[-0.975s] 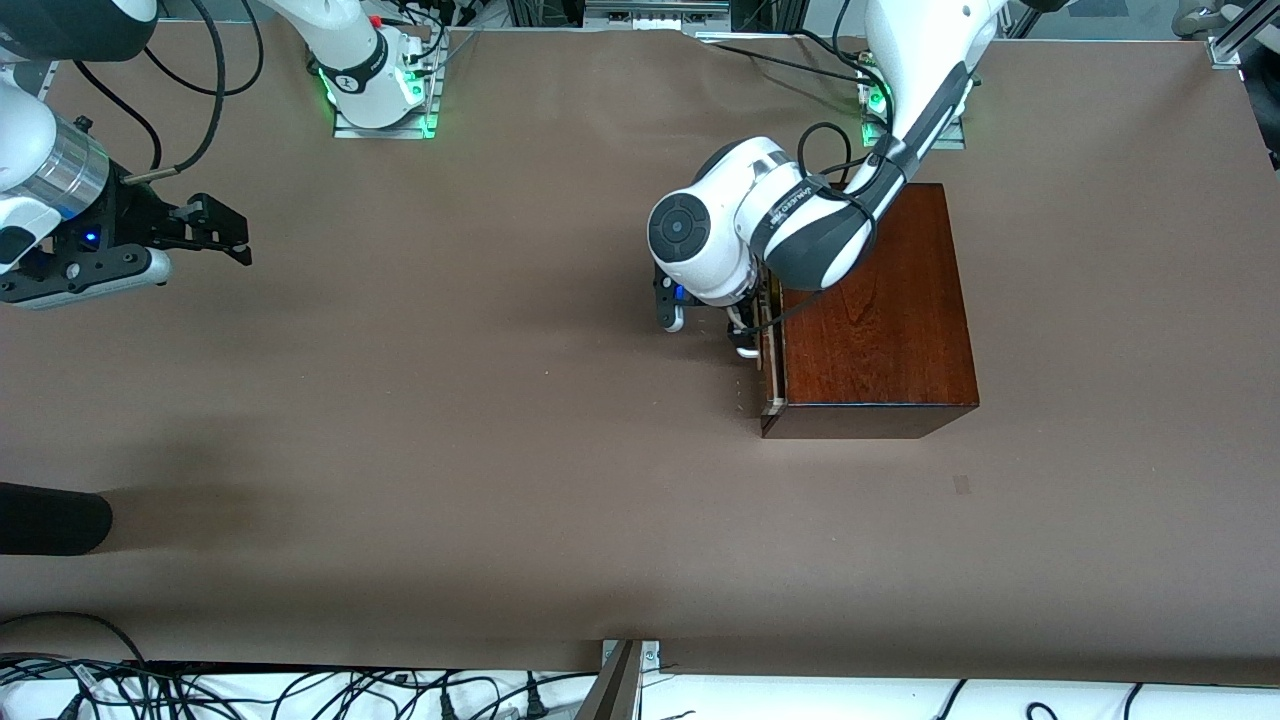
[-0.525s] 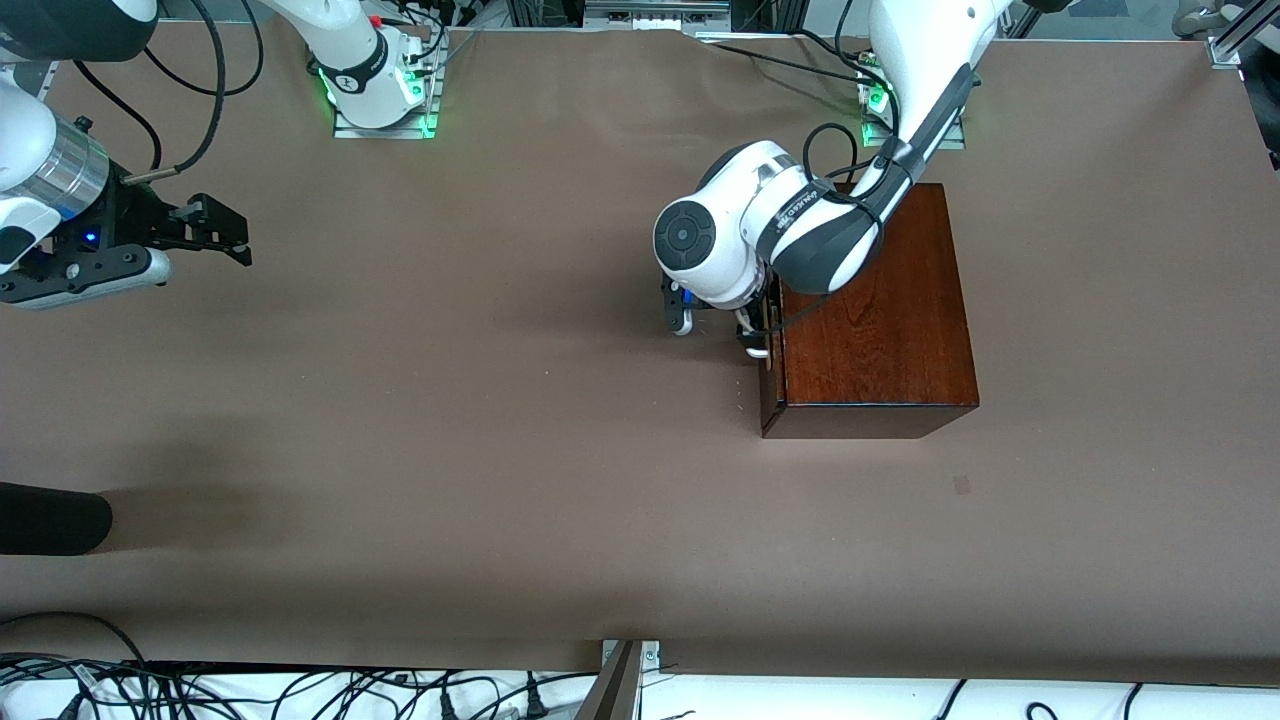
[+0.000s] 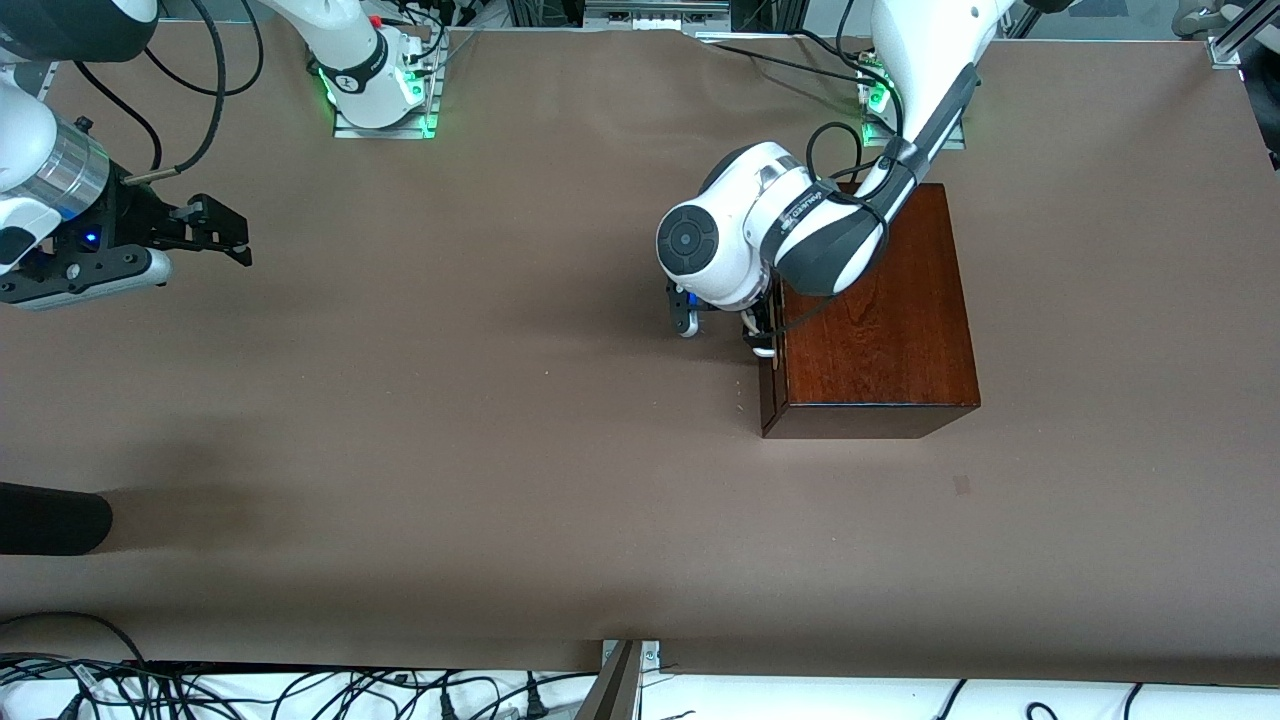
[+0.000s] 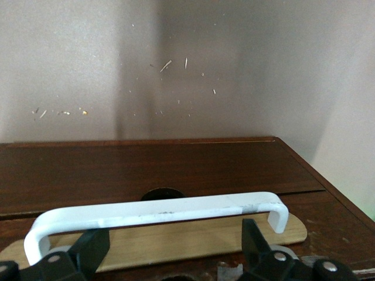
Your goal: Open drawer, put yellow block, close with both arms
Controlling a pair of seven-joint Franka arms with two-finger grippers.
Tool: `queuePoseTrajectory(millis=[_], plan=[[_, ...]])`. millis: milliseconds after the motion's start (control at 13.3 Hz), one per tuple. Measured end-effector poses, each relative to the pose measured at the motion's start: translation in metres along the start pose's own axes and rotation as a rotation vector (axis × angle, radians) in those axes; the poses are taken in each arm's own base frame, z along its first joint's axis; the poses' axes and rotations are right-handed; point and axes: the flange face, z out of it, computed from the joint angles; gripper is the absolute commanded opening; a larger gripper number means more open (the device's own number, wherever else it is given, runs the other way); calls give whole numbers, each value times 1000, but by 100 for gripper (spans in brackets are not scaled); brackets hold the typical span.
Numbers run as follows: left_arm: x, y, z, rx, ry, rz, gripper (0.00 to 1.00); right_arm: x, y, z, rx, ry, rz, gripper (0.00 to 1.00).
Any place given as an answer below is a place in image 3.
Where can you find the black cylinder object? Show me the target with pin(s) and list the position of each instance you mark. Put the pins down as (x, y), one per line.
(50, 520)

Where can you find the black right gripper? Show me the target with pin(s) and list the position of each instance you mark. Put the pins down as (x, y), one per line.
(140, 217)

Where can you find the aluminium frame extrusion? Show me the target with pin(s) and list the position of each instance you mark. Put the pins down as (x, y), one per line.
(1235, 40)

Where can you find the dark brown wooden drawer cabinet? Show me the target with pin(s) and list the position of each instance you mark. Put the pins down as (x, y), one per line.
(880, 330)

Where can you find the black equipment rack frame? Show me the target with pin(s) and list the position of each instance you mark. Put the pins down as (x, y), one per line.
(650, 12)

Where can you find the dark aluminium frame post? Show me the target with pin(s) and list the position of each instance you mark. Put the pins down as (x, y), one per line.
(615, 690)

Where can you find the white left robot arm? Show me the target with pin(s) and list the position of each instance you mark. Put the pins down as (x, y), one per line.
(745, 240)

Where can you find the brown paper table cover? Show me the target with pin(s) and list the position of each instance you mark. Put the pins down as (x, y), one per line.
(500, 480)

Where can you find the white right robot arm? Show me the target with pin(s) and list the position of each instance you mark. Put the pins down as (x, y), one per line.
(350, 60)

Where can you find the aluminium arm base plate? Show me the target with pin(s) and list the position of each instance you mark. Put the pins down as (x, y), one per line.
(872, 138)
(400, 132)

